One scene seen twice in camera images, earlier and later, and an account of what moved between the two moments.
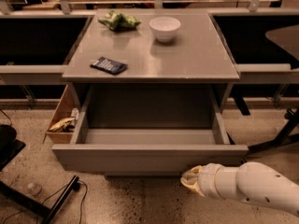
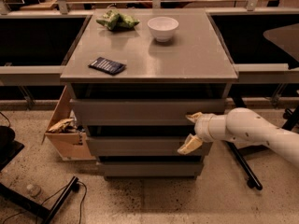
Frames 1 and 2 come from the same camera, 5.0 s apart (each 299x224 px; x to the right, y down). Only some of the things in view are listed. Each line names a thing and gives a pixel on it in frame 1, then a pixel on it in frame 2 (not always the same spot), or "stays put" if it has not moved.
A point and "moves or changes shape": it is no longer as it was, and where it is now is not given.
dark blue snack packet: [109, 65] stays put
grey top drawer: [148, 129] moves or changes shape
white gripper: [207, 178] → [203, 128]
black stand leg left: [8, 149] stays put
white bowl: [164, 28] stays put
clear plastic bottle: [35, 189] stays put
